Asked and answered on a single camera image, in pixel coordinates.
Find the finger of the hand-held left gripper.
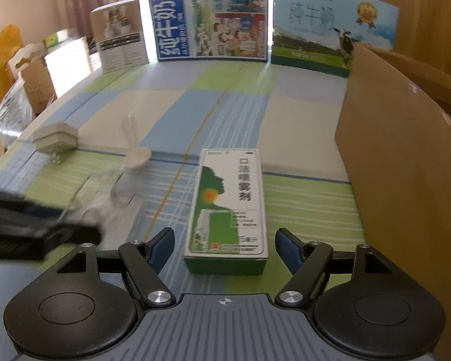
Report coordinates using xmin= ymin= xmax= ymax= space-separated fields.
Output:
xmin=0 ymin=187 xmax=67 ymax=217
xmin=0 ymin=214 xmax=103 ymax=261

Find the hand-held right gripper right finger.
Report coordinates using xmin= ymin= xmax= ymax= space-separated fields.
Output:
xmin=275 ymin=227 xmax=399 ymax=307

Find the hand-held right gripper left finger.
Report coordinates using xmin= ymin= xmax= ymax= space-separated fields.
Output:
xmin=41 ymin=227 xmax=175 ymax=307

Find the green and white box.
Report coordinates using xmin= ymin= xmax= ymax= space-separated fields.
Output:
xmin=183 ymin=148 xmax=270 ymax=276

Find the large cardboard box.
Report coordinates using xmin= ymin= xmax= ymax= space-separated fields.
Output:
xmin=334 ymin=0 xmax=451 ymax=350

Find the checked cloth desktop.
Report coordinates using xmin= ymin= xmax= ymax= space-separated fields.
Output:
xmin=0 ymin=59 xmax=357 ymax=309

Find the white power adapter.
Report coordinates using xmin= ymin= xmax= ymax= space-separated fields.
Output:
xmin=33 ymin=121 xmax=80 ymax=165

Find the clear plastic bag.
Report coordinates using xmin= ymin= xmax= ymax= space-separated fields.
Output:
xmin=0 ymin=78 xmax=37 ymax=148

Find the small brown cardboard box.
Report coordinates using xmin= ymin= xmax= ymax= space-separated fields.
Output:
xmin=7 ymin=43 xmax=58 ymax=118

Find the yellow bag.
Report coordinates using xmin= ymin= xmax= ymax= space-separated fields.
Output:
xmin=0 ymin=24 xmax=24 ymax=99

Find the small white product box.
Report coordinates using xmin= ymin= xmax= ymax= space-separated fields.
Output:
xmin=89 ymin=0 xmax=150 ymax=74

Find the green cow print milk box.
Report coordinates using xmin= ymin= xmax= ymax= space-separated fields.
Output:
xmin=271 ymin=0 xmax=400 ymax=79

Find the blue milk carton box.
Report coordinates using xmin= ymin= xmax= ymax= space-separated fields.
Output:
xmin=146 ymin=0 xmax=270 ymax=63

